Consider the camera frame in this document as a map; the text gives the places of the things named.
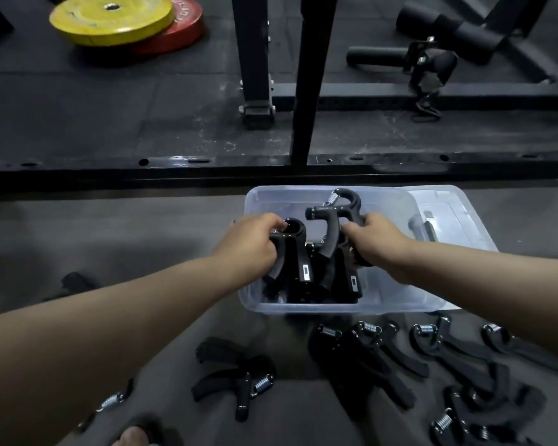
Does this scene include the person's left hand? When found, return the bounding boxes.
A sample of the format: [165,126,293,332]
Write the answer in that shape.
[212,212,288,286]

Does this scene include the person's right hand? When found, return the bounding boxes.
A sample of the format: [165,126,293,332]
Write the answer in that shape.
[342,212,418,275]

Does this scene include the black spring grip trainer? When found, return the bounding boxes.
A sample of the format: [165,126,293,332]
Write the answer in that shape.
[263,217,315,303]
[305,187,368,289]

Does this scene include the person's right forearm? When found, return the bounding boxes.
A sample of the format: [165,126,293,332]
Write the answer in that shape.
[394,240,558,365]

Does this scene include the person's left forearm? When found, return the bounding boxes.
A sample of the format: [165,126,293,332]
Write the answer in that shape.
[0,254,261,446]

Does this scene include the clear plastic storage bin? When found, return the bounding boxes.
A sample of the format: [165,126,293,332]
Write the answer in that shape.
[238,185,448,316]

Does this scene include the heap of black hand grippers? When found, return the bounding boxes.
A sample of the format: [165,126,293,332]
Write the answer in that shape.
[262,241,366,305]
[74,315,558,446]

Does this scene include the clear plastic bin lid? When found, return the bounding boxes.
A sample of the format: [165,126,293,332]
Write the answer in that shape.
[406,185,499,313]

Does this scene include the black steel floor beam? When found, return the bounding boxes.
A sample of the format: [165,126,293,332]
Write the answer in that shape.
[0,152,558,187]

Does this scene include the small black object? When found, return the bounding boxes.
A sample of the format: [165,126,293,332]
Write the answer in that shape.
[60,272,99,299]

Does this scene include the red weight plate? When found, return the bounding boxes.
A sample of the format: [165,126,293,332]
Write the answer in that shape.
[132,0,206,55]

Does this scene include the black foam roller pads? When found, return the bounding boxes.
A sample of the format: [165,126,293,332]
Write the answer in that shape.
[395,0,508,66]

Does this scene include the yellow weight plate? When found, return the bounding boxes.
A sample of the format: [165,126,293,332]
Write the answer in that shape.
[49,0,175,47]

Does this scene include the black steel rack frame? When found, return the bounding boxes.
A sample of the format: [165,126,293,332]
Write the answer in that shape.
[230,0,558,172]

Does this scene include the black bench frame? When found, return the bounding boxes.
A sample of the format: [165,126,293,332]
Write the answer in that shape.
[442,0,558,85]

